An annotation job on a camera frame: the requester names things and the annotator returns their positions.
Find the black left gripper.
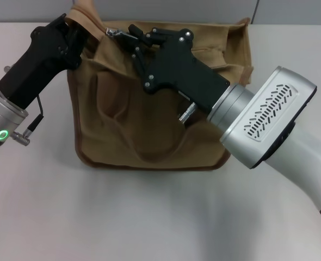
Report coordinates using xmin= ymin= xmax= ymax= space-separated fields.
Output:
xmin=0 ymin=13 xmax=89 ymax=109

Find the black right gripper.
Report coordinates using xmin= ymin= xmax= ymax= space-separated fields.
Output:
xmin=127 ymin=23 xmax=231 ymax=114

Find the silver metal zipper pull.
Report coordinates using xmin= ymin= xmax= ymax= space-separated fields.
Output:
xmin=105 ymin=27 xmax=131 ymax=39

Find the khaki canvas food bag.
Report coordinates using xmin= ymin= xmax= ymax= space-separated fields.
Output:
xmin=67 ymin=0 xmax=252 ymax=171

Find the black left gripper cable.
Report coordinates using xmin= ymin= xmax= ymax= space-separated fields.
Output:
xmin=12 ymin=95 xmax=46 ymax=145

